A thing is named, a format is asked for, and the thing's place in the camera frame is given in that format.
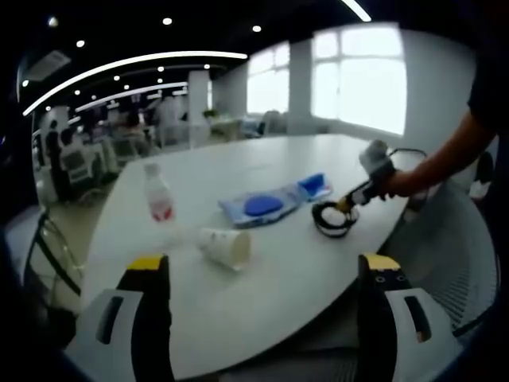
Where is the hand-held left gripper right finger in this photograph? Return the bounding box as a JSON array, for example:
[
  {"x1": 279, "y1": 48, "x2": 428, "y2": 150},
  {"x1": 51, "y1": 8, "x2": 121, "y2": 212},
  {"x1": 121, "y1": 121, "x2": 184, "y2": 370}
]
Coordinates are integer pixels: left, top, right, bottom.
[{"x1": 356, "y1": 251, "x2": 464, "y2": 382}]

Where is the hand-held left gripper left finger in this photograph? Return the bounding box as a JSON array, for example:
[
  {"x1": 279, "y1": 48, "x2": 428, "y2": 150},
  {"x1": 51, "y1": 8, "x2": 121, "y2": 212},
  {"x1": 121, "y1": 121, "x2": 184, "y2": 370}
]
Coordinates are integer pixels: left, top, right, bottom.
[{"x1": 65, "y1": 253, "x2": 176, "y2": 382}]

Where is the small blue packet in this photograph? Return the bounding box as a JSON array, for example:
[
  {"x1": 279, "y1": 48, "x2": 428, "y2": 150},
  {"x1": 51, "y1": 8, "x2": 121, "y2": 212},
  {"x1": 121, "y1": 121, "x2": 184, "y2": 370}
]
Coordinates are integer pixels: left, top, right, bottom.
[{"x1": 297, "y1": 171, "x2": 334, "y2": 201}]

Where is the black cable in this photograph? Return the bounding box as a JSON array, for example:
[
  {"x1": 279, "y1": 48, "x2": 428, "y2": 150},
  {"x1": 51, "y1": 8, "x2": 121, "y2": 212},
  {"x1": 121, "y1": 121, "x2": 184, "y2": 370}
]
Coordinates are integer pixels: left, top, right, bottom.
[{"x1": 311, "y1": 200, "x2": 361, "y2": 239}]

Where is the white paper cup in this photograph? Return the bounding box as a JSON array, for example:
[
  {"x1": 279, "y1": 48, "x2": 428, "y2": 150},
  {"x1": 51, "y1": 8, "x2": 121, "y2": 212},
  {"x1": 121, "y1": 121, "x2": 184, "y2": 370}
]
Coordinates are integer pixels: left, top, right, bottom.
[{"x1": 196, "y1": 227, "x2": 252, "y2": 272}]

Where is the clear bottle with red label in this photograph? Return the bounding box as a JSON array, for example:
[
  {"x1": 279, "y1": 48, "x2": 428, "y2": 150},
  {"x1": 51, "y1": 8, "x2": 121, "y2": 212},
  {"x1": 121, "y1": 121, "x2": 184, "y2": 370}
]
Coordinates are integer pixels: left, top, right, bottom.
[{"x1": 142, "y1": 162, "x2": 177, "y2": 224}]

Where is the person's right hand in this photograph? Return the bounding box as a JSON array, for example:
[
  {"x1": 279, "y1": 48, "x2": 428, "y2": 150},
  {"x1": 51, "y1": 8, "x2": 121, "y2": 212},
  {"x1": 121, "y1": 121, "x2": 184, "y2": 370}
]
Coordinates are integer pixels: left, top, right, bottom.
[{"x1": 379, "y1": 169, "x2": 411, "y2": 201}]

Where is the large bright window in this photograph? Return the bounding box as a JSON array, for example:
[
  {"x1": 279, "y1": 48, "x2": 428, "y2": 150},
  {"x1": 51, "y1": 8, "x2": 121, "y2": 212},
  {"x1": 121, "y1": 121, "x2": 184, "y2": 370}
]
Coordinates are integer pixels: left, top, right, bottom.
[{"x1": 311, "y1": 26, "x2": 409, "y2": 136}]

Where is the white table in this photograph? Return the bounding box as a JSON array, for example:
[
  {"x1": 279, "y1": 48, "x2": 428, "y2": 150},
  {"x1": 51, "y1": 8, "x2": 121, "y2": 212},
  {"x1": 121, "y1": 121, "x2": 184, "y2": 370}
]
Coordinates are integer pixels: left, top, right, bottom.
[{"x1": 81, "y1": 133, "x2": 429, "y2": 380}]

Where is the white mesh chair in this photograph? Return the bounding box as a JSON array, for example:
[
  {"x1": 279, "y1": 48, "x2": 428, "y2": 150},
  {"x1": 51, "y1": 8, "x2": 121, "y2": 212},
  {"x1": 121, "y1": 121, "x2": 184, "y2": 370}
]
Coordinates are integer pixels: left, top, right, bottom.
[{"x1": 380, "y1": 178, "x2": 501, "y2": 337}]

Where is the narrow bright window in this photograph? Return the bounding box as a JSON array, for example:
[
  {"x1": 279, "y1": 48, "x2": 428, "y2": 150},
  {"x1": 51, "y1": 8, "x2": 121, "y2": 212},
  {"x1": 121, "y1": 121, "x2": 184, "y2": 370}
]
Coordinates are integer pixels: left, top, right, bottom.
[{"x1": 246, "y1": 41, "x2": 291, "y2": 116}]

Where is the person's dark sleeve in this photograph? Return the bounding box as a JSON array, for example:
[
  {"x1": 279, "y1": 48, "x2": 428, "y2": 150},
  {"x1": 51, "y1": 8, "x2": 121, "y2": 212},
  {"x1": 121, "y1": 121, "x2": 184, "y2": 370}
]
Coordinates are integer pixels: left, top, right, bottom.
[{"x1": 467, "y1": 23, "x2": 509, "y2": 134}]

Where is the short ceiling light strip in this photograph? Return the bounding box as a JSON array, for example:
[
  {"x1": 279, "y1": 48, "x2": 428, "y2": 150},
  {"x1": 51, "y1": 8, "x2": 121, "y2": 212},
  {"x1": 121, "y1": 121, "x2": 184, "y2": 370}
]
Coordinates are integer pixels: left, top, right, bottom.
[{"x1": 341, "y1": 0, "x2": 373, "y2": 23}]

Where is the long curved ceiling light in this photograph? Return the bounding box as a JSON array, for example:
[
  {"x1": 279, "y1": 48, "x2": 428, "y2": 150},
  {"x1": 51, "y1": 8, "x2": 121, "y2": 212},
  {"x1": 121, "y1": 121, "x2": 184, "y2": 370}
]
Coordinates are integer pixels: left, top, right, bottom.
[{"x1": 21, "y1": 50, "x2": 248, "y2": 118}]

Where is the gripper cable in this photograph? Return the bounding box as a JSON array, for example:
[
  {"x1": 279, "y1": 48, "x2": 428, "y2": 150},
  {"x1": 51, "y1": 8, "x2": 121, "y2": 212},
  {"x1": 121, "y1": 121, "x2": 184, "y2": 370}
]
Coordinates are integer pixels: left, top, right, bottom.
[{"x1": 390, "y1": 146, "x2": 429, "y2": 161}]

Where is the black frame chair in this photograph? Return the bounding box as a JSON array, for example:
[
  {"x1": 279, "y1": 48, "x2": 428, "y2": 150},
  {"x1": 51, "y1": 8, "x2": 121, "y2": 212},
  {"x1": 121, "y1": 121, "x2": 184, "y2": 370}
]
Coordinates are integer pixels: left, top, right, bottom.
[{"x1": 22, "y1": 209, "x2": 85, "y2": 308}]

